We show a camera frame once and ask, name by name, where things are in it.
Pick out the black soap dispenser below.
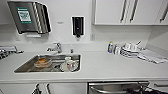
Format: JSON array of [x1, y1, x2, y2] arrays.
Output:
[[71, 15, 85, 40]]

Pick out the chrome sink faucet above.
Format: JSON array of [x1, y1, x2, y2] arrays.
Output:
[[46, 42, 64, 55]]

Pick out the small chrome sink button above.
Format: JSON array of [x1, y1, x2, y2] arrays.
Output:
[[69, 48, 75, 55]]

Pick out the white wall cabinet three doors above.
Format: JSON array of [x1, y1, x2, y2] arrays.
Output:
[[92, 0, 168, 26]]

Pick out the white plate stack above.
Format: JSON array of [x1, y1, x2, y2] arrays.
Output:
[[119, 47, 145, 60]]

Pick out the blue dish soap bottle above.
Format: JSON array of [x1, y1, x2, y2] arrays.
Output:
[[107, 41, 115, 55]]

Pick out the orange sponge container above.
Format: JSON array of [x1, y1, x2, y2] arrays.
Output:
[[34, 58, 51, 69]]

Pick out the small white bottle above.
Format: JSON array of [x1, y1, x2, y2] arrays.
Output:
[[113, 44, 121, 56]]

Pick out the grey paper towel dispenser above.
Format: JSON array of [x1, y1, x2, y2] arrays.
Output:
[[7, 0, 53, 35]]

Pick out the white mug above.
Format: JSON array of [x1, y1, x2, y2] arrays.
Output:
[[64, 57, 74, 71]]

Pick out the white wall outlet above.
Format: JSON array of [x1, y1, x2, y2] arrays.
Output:
[[90, 33, 96, 42]]

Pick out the stainless steel dishwasher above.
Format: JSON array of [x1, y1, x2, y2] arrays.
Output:
[[88, 81, 150, 94]]

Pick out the stainless steel sink basin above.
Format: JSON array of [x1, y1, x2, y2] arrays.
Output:
[[13, 53, 82, 75]]

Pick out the white base cabinet with doors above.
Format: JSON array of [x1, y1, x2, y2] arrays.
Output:
[[0, 82, 88, 94]]

